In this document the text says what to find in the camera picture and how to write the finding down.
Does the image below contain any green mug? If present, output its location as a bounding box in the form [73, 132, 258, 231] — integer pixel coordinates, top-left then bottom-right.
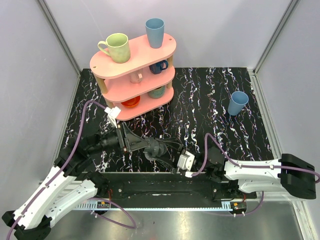
[97, 33, 131, 64]

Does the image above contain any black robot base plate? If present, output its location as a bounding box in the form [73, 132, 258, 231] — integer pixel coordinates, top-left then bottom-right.
[102, 172, 257, 200]

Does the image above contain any dark blue mug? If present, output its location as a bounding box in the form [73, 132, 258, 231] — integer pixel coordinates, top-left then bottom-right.
[149, 60, 169, 75]

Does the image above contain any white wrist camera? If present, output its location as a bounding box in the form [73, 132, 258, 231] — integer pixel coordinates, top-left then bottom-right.
[177, 149, 195, 178]
[104, 106, 121, 128]

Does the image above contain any orange bowl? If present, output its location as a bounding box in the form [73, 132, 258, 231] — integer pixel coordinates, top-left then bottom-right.
[121, 96, 141, 108]

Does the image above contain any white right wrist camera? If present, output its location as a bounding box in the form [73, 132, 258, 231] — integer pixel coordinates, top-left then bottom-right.
[177, 149, 195, 178]

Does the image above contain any pink three-tier shelf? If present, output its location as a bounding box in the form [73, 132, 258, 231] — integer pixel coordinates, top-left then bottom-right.
[89, 33, 177, 121]

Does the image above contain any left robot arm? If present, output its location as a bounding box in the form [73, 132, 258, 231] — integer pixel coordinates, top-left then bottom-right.
[1, 123, 152, 240]

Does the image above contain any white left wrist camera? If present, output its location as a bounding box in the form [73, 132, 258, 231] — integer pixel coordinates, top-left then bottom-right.
[104, 106, 121, 128]

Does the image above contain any blue tumbler on table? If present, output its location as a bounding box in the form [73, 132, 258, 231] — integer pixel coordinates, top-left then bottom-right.
[227, 91, 249, 116]

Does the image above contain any blue tumbler on shelf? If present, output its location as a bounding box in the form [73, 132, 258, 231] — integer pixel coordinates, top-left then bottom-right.
[145, 18, 165, 49]

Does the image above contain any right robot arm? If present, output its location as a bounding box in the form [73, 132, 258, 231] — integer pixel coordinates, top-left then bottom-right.
[144, 139, 320, 200]

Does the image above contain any pink mug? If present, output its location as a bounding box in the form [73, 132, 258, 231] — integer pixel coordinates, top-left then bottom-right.
[129, 71, 143, 84]

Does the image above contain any teal speckled cup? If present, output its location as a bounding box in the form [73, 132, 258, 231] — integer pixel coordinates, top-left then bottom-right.
[147, 85, 166, 99]

